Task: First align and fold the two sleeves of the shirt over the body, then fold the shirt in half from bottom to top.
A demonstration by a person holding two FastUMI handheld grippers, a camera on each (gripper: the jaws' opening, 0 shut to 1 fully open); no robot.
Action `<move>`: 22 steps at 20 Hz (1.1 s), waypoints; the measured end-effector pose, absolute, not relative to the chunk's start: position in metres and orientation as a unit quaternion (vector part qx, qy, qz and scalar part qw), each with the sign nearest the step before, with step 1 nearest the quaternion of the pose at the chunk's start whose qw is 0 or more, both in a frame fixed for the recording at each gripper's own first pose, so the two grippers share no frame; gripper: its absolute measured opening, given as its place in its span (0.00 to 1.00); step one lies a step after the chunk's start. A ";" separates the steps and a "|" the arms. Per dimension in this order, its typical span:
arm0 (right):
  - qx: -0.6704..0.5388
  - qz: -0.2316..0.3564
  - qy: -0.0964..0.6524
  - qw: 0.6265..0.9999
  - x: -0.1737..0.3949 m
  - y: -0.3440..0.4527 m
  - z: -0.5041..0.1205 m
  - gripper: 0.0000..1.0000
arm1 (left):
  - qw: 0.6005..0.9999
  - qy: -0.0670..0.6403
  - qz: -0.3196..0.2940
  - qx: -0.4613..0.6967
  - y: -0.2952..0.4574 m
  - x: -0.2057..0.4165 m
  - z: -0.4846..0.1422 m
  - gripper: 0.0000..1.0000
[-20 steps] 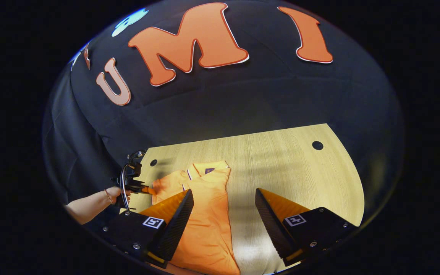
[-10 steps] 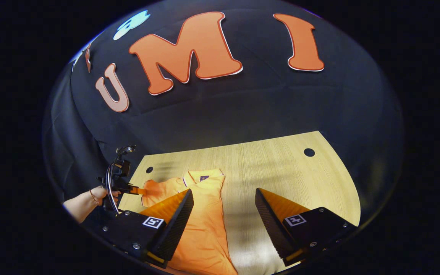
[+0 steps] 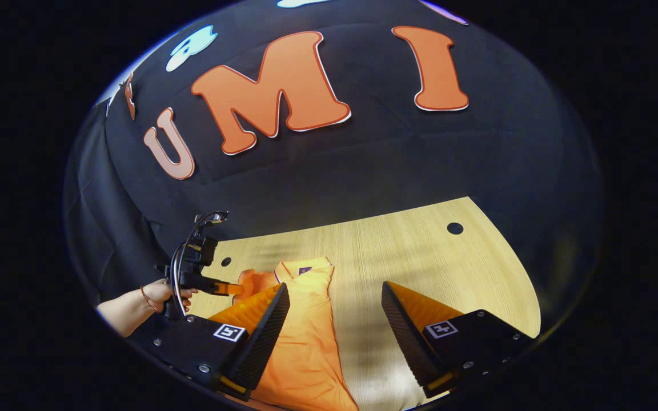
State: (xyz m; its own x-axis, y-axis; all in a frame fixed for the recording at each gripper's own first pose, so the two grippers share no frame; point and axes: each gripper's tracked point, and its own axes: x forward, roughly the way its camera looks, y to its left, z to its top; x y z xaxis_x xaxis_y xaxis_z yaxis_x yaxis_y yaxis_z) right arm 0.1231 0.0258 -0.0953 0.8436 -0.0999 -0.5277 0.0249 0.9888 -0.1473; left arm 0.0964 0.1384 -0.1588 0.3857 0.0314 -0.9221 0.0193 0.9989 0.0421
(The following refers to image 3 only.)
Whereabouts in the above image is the orange T-shirt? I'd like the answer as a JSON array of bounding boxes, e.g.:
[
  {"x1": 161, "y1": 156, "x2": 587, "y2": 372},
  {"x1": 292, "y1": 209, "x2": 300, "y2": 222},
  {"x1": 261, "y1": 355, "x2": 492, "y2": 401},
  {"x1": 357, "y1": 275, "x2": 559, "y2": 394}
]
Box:
[{"x1": 232, "y1": 257, "x2": 359, "y2": 411}]

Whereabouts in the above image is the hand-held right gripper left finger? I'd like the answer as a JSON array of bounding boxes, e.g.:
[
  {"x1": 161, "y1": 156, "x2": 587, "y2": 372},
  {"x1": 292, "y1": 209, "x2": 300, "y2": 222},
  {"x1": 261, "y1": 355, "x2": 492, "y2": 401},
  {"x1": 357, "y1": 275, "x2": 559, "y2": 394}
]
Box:
[{"x1": 135, "y1": 283, "x2": 291, "y2": 400}]

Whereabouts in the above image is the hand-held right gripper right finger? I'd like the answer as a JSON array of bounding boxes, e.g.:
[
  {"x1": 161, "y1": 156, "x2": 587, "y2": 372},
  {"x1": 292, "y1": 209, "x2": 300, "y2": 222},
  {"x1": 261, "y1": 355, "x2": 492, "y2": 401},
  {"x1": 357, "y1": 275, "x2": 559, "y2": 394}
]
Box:
[{"x1": 380, "y1": 281, "x2": 535, "y2": 399}]

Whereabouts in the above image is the black backdrop cloth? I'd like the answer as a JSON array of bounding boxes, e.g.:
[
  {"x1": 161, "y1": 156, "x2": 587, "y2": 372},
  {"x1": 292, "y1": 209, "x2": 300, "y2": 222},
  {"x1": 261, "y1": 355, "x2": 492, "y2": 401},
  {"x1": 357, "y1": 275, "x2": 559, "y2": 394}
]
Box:
[{"x1": 63, "y1": 0, "x2": 607, "y2": 320}]

